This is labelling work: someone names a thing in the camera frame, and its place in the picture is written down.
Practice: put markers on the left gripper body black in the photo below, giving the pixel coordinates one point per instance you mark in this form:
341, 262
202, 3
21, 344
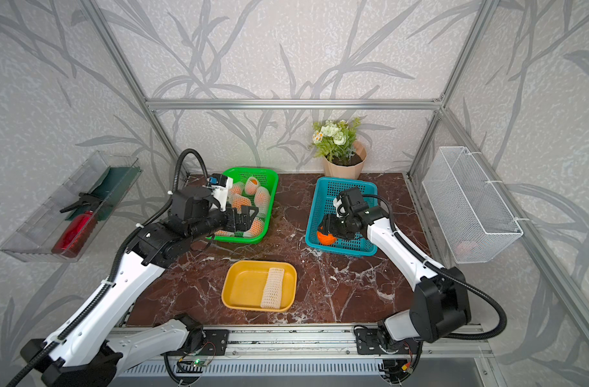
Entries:
214, 220

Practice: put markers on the white wire mesh basket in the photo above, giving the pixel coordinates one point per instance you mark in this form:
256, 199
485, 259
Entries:
476, 222

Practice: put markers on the aluminium front rail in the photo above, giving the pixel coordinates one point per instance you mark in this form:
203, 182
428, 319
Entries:
310, 341

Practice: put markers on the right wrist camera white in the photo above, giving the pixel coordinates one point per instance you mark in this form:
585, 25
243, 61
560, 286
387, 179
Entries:
340, 205

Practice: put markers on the netted orange centre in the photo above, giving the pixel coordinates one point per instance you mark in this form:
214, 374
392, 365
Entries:
237, 201

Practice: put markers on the clear plastic wall bin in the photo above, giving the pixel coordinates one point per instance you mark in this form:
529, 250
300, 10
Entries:
61, 229

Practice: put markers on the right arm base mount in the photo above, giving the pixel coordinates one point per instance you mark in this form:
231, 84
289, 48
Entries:
374, 341

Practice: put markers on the green plastic basket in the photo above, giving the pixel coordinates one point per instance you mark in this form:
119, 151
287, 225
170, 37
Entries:
268, 179

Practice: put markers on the yellow plastic tray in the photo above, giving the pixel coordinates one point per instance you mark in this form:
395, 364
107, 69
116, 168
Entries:
245, 282

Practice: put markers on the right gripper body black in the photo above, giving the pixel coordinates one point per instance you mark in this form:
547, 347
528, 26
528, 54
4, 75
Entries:
337, 226

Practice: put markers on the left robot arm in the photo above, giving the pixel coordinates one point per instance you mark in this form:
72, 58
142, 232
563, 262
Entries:
79, 352

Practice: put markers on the red black spray bottle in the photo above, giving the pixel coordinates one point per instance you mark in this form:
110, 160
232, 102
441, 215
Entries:
75, 236

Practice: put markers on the potted white flower plant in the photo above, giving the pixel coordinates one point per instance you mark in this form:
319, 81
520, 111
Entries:
336, 143

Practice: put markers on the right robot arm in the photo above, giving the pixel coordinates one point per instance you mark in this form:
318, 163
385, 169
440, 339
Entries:
440, 303

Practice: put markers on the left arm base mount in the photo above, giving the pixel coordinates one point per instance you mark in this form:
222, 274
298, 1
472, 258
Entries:
202, 341

